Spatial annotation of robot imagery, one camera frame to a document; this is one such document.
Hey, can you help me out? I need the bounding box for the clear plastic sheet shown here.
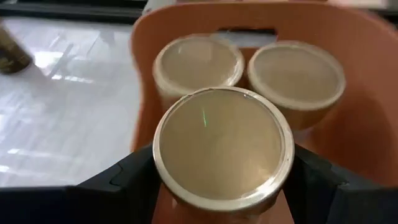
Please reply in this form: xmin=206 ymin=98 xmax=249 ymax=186
xmin=0 ymin=15 xmax=144 ymax=188

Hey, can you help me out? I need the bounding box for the orange plastic bin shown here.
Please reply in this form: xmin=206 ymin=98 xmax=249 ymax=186
xmin=129 ymin=0 xmax=398 ymax=224

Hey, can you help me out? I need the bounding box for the yellow lid spice jar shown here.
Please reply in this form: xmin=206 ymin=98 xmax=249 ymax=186
xmin=0 ymin=26 xmax=34 ymax=75

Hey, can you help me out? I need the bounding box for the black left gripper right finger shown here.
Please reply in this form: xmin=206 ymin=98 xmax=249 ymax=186
xmin=282 ymin=144 xmax=398 ymax=224

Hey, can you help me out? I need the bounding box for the beige lid spice jar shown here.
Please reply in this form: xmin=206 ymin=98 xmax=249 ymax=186
xmin=248 ymin=40 xmax=346 ymax=131
xmin=152 ymin=86 xmax=295 ymax=224
xmin=152 ymin=34 xmax=246 ymax=110

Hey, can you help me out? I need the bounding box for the black metal table frame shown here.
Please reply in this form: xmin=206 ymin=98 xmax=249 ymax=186
xmin=0 ymin=0 xmax=149 ymax=25

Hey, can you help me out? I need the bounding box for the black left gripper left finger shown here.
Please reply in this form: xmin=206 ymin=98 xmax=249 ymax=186
xmin=0 ymin=144 xmax=163 ymax=224

